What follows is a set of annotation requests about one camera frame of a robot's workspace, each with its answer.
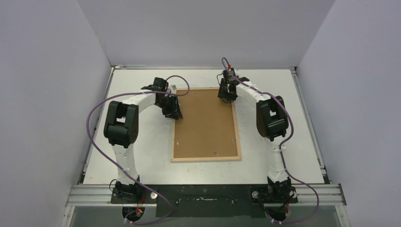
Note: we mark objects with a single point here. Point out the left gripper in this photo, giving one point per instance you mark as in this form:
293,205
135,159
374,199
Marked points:
173,112

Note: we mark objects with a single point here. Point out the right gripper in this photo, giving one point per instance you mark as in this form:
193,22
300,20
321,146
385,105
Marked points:
224,91

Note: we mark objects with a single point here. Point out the white wooden picture frame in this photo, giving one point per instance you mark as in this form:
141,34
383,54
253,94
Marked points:
205,125

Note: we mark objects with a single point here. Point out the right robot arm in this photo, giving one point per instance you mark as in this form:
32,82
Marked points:
271,122

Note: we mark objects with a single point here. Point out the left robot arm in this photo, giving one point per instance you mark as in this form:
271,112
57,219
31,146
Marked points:
122,129

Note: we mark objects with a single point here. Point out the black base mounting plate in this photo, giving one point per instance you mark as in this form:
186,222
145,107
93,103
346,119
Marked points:
205,201

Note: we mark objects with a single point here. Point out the aluminium front rail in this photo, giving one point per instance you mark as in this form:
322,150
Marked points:
104,195

